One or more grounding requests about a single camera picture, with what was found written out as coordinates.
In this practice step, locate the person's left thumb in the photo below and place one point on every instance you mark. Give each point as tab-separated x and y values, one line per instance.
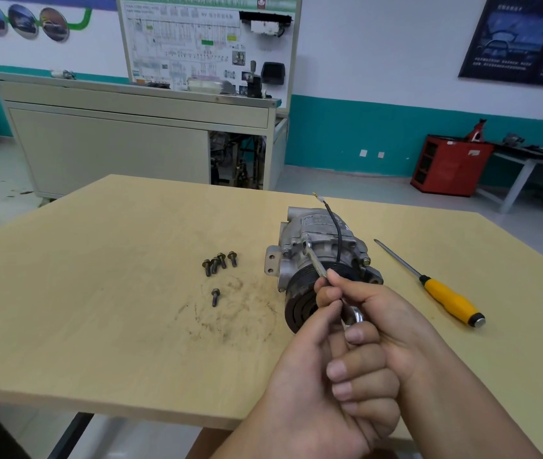
321	327

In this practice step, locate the white metal side table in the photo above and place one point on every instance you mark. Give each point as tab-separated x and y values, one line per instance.
525	172

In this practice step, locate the dark flanged bolt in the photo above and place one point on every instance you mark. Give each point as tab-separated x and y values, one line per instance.
232	258
215	297
214	264
222	260
208	268

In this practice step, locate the person's right thumb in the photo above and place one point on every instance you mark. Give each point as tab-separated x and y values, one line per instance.
336	297

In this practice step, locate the person's left hand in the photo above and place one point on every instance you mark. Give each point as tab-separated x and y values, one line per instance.
295	401

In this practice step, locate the person's left middle finger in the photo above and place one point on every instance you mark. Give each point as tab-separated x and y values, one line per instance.
360	365

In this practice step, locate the person's left forearm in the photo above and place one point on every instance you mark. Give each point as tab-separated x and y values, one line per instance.
271	444

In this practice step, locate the red metal cabinet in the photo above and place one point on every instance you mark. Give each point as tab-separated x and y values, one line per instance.
448	164

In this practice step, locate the silver combination wrench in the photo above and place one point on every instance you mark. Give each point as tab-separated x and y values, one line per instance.
315	260

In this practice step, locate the person's right forearm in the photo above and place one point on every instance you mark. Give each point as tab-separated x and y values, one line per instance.
467	415

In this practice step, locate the small metal part on bench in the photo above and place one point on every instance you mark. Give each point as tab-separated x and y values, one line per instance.
63	74

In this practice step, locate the wall graphic with round photos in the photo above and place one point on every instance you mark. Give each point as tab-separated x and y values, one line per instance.
27	19

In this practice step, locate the black display module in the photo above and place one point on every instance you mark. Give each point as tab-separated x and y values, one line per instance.
273	73

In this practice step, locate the silver car air-conditioning compressor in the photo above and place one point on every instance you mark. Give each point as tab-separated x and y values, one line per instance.
319	234

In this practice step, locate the white circuit diagram display board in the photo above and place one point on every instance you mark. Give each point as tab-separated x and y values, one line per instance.
180	38

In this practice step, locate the person's right hand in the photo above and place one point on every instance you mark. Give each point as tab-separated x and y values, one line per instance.
396	329

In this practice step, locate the black table leg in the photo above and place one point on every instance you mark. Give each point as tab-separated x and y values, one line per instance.
70	437

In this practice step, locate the dark wall poster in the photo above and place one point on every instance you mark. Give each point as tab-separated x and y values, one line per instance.
520	35

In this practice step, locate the person's left little finger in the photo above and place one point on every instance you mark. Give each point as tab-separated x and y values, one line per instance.
374	411

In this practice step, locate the red jack stand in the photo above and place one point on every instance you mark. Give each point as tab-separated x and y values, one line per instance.
476	131

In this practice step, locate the grey car part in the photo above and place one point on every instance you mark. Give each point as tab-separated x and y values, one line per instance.
514	140

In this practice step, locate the black gear shift lever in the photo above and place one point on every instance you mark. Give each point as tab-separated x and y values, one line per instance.
254	81

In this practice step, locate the beige training bench cabinet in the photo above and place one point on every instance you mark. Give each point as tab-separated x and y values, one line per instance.
109	133

